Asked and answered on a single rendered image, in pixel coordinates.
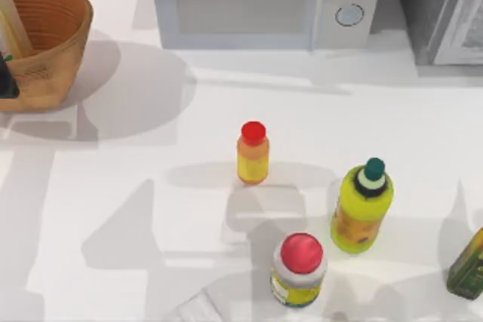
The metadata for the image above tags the pale bottle in basket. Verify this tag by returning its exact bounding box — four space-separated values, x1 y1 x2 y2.
0 0 34 61

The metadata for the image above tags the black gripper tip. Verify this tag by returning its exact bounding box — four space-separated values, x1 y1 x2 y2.
0 52 21 100

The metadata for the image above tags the dark green bottle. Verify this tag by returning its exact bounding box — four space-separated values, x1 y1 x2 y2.
446 226 483 301

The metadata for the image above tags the brown woven basket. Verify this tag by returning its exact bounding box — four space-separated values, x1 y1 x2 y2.
0 0 94 112

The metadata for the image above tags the yellow bottle with red cap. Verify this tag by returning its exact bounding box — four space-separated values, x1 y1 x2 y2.
236 121 270 186

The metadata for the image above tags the yellow-green bottle with teal cap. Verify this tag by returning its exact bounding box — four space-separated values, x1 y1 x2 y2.
330 157 395 254

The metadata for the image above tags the pale microwave oven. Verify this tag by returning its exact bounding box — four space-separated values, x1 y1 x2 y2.
148 0 389 53

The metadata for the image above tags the white jar with red lid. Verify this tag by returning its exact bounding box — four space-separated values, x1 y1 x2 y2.
269 232 328 308

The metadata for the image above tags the microwave knob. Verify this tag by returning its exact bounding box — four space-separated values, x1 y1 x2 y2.
335 3 365 28

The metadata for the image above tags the microwave door handle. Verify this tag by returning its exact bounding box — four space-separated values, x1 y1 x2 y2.
310 0 326 51

